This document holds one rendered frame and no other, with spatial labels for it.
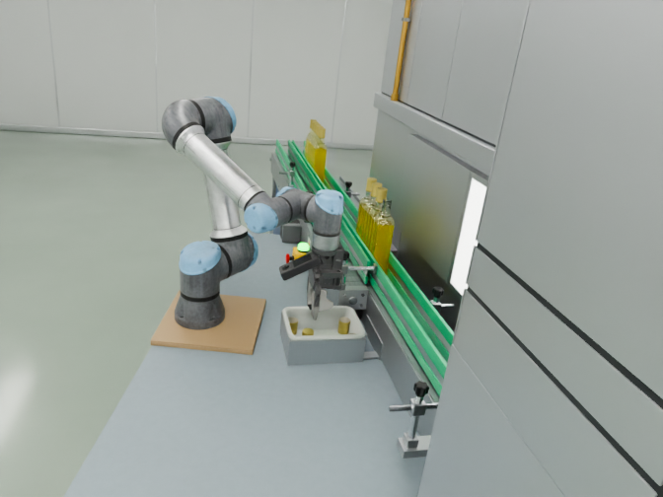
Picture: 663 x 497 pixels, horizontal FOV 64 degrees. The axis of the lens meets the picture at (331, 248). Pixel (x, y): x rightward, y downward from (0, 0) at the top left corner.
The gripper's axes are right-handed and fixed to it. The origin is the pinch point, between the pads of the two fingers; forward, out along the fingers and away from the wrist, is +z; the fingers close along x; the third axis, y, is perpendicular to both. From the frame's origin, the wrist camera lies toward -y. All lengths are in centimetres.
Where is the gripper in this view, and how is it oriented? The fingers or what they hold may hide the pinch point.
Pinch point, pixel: (310, 311)
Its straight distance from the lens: 154.1
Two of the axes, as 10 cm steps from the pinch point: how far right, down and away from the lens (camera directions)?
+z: -1.0, 9.2, 3.9
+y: 9.7, 0.0, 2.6
